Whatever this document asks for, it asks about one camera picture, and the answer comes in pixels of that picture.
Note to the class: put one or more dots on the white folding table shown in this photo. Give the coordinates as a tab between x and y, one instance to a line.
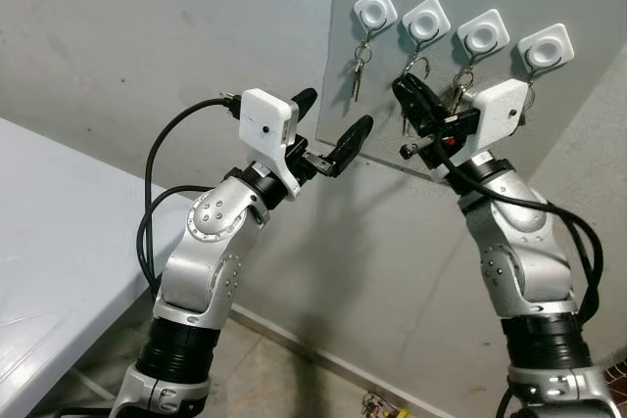
59	242

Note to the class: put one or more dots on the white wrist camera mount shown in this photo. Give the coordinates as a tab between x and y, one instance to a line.
498	110
265	124

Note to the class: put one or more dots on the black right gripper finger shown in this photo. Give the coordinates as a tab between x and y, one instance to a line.
427	119
409	91

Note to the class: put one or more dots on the white square wall hook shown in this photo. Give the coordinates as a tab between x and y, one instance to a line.
483	34
546	48
375	13
425	22

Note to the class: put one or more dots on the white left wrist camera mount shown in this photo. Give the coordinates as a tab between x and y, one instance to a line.
265	124

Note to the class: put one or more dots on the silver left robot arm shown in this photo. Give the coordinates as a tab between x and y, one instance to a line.
206	261

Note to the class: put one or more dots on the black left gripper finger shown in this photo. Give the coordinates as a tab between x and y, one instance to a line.
306	100
353	144

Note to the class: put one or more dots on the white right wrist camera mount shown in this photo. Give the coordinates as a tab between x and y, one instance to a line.
498	110

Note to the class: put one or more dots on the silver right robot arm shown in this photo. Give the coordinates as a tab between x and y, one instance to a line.
519	261

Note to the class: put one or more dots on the small colourful floor item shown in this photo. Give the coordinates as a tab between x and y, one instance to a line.
382	406

